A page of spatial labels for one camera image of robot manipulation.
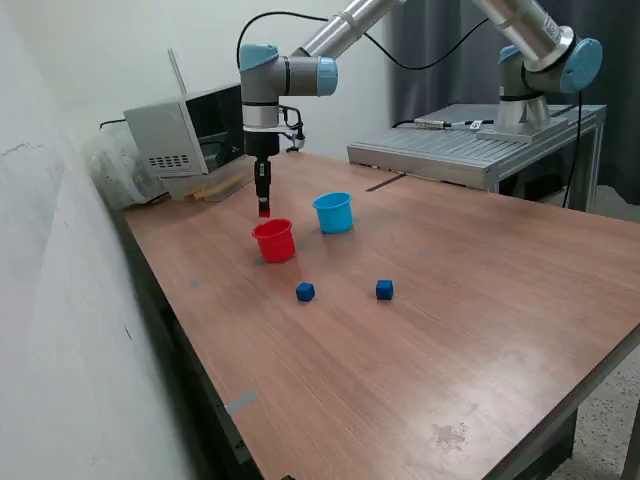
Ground silver microwave oven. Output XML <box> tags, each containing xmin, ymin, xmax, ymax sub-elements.
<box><xmin>123</xmin><ymin>82</ymin><xmax>246</xmax><ymax>177</ymax></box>

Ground blue plastic cup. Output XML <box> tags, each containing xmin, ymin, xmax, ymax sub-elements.
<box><xmin>312</xmin><ymin>191</ymin><xmax>354</xmax><ymax>235</ymax></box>

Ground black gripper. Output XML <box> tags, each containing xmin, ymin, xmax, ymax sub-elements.
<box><xmin>243</xmin><ymin>128</ymin><xmax>281</xmax><ymax>218</ymax></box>

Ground grey tape strip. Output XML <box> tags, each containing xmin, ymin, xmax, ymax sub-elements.
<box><xmin>224</xmin><ymin>391</ymin><xmax>259</xmax><ymax>416</ymax></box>

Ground red plastic cup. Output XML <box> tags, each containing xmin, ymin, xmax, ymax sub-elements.
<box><xmin>251</xmin><ymin>218</ymin><xmax>297</xmax><ymax>265</ymax></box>

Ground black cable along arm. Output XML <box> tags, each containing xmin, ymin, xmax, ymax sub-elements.
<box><xmin>236</xmin><ymin>11</ymin><xmax>494</xmax><ymax>71</ymax></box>

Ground metal connector with cable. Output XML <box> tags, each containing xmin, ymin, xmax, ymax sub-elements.
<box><xmin>392</xmin><ymin>118</ymin><xmax>496</xmax><ymax>130</ymax></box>

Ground black flat strip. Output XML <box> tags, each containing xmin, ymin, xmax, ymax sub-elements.
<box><xmin>365</xmin><ymin>173</ymin><xmax>406</xmax><ymax>193</ymax></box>

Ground clear plastic bag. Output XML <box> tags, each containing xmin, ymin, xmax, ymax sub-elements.
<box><xmin>82</xmin><ymin>122</ymin><xmax>169</xmax><ymax>211</ymax></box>

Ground wooden blocks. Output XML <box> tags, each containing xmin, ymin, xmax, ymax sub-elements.
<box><xmin>182</xmin><ymin>172</ymin><xmax>246</xmax><ymax>203</ymax></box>

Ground thin white rod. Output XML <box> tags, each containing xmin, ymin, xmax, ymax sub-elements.
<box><xmin>167</xmin><ymin>47</ymin><xmax>188</xmax><ymax>96</ymax></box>

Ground aluminium robot mounting table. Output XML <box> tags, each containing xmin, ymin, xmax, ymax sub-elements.
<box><xmin>347</xmin><ymin>103</ymin><xmax>608</xmax><ymax>211</ymax></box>

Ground dark grey curtain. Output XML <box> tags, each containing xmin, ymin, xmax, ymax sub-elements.
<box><xmin>389</xmin><ymin>0</ymin><xmax>640</xmax><ymax>206</ymax></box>

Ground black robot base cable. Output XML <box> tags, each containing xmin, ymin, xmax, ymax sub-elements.
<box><xmin>558</xmin><ymin>87</ymin><xmax>584</xmax><ymax>209</ymax></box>

